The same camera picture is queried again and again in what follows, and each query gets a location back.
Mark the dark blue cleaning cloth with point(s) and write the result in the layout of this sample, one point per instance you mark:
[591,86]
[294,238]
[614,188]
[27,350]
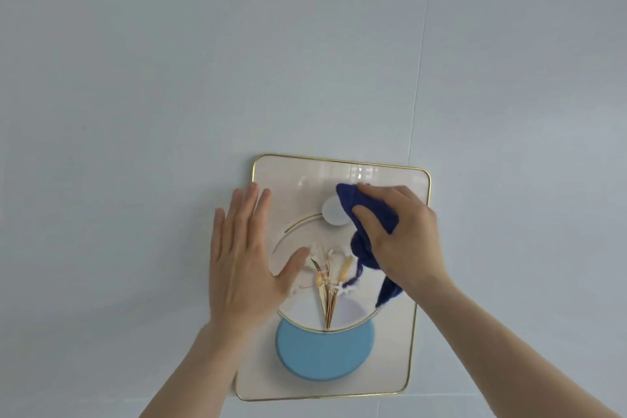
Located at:
[365,246]

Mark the person's left forearm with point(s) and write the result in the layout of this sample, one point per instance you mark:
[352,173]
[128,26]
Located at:
[201,373]

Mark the gold-framed wall picture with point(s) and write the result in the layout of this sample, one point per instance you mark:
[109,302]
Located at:
[392,349]

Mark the person's right hand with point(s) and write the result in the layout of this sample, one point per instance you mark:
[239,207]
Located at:
[414,241]

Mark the person's left middle finger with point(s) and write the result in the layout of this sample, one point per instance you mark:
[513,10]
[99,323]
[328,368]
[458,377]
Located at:
[249,212]

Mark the person's right thumb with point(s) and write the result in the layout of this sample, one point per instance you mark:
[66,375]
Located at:
[370,229]

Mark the person's left little finger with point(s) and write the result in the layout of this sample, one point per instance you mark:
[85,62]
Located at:
[218,231]

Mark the person's left hand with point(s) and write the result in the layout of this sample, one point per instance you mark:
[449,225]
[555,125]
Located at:
[240,275]

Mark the person's right forearm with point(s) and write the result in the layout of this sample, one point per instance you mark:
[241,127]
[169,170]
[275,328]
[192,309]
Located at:
[490,349]

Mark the person's left thumb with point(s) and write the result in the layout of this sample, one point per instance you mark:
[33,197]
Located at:
[292,267]

